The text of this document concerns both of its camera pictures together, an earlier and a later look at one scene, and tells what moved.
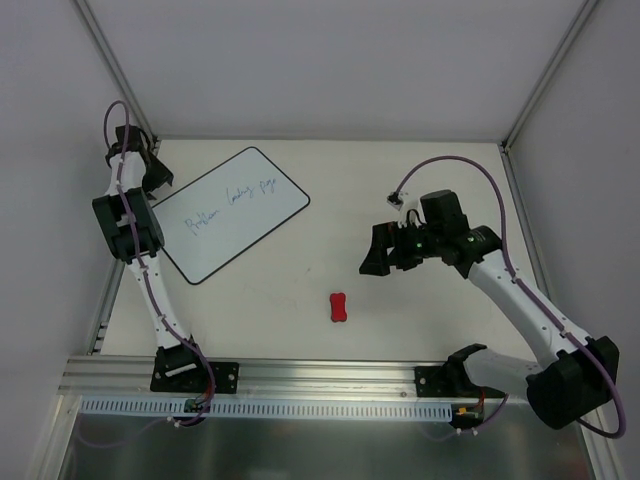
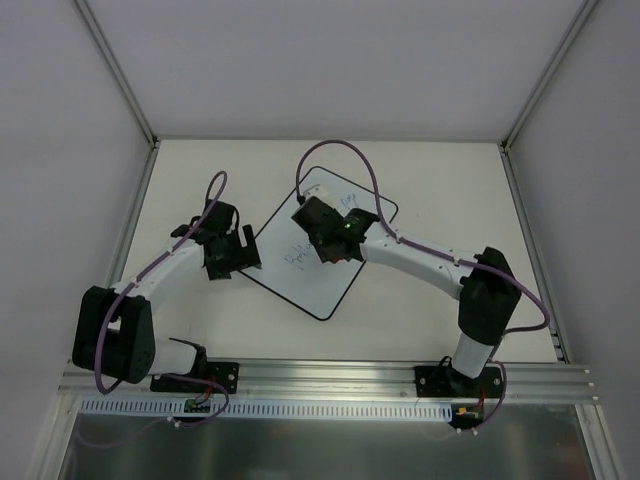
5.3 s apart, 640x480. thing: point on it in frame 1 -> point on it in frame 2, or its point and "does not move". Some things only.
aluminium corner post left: [119, 67] does not move
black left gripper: [155, 174] -> [232, 260]
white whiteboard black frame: [213, 219] -> [291, 265]
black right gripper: [396, 250] -> [310, 220]
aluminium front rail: [259, 378] does not move
